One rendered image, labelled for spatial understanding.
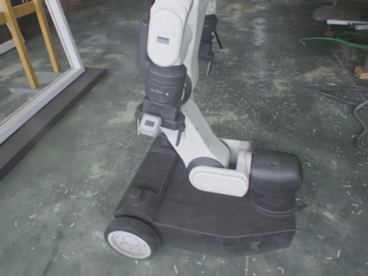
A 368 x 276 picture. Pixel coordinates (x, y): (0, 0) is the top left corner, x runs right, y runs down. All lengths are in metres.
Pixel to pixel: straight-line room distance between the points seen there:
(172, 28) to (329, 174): 1.19
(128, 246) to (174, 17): 0.83
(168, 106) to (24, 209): 1.00
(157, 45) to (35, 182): 1.17
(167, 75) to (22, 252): 0.97
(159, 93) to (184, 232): 0.55
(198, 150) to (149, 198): 0.25
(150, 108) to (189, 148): 0.33
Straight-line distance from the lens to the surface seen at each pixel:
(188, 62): 0.80
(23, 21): 4.13
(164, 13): 0.54
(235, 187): 0.97
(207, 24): 1.00
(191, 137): 0.93
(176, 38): 0.54
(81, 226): 1.30
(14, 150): 1.77
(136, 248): 1.10
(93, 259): 1.19
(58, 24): 2.45
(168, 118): 0.66
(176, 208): 1.05
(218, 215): 1.03
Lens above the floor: 0.98
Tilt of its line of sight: 37 degrees down
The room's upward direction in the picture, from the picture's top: 2 degrees counter-clockwise
